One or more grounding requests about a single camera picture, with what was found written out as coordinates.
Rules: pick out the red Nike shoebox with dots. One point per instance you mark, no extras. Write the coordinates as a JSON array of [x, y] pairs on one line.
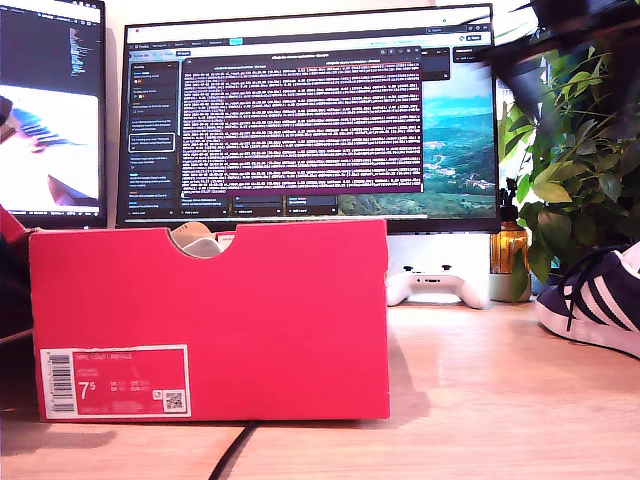
[[250, 310]]

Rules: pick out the blue suede sneaker white stripes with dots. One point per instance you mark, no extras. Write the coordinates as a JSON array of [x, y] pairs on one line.
[[555, 305]]

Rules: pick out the wide black Huawei monitor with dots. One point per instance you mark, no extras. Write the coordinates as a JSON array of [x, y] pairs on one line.
[[300, 125]]

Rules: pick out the white game controller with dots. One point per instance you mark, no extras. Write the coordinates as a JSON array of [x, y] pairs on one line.
[[440, 287]]

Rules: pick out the small white round pot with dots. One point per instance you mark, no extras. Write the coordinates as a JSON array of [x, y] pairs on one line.
[[500, 287]]

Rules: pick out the amber glass pump bottle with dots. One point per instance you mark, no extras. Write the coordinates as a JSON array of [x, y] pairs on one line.
[[507, 245]]

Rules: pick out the green leafy houseplant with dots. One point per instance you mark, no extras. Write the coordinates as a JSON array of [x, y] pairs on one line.
[[575, 200]]

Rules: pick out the black computer monitor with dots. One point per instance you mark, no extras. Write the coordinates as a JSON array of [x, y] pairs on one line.
[[50, 50]]

